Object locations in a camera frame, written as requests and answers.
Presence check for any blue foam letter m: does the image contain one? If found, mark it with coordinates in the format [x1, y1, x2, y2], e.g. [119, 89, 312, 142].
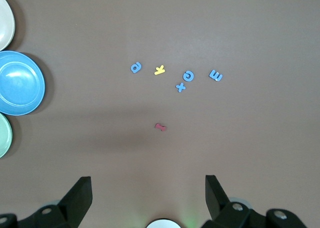
[208, 69, 224, 83]

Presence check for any red foam letter l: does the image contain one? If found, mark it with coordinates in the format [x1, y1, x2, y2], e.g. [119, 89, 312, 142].
[154, 122, 168, 133]

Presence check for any blue foam letter c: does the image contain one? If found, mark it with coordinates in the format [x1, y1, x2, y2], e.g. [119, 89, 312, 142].
[182, 70, 195, 82]

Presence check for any blue round plate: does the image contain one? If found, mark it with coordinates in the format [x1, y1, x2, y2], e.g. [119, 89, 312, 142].
[0, 50, 47, 117]

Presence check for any green round plate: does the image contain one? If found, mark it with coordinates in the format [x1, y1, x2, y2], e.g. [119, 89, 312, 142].
[0, 112, 14, 159]

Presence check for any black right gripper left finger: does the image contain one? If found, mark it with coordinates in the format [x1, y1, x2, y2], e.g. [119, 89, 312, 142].
[0, 176, 94, 228]

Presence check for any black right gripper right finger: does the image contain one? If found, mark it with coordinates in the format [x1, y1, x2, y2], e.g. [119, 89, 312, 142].
[199, 174, 308, 228]

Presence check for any yellow foam letter k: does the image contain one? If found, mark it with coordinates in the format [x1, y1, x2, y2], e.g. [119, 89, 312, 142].
[153, 64, 167, 76]

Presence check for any blue foam letter a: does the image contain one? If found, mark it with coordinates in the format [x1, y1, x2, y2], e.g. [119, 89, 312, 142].
[130, 61, 142, 75]

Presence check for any beige round plate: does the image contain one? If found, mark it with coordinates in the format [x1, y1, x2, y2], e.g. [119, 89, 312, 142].
[0, 0, 17, 51]

